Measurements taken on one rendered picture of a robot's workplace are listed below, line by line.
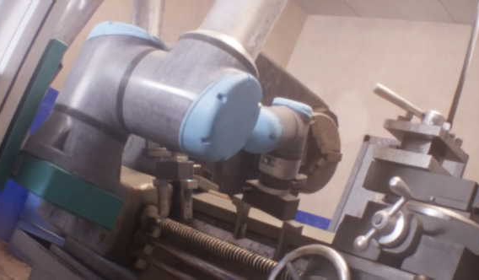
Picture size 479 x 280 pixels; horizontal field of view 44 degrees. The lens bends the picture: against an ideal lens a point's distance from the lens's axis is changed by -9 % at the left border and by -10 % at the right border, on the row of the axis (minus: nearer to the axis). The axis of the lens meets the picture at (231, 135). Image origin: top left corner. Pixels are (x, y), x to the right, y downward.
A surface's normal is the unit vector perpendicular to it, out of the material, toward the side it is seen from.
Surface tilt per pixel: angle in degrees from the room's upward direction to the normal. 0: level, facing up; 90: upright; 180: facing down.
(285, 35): 90
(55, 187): 90
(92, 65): 90
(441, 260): 90
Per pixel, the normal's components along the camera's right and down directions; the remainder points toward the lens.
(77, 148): 0.38, -0.37
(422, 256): -0.65, -0.40
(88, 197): 0.63, 0.14
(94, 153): 0.61, -0.25
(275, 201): -0.70, 0.00
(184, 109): -0.47, 0.00
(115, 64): -0.28, -0.47
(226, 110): 0.81, 0.36
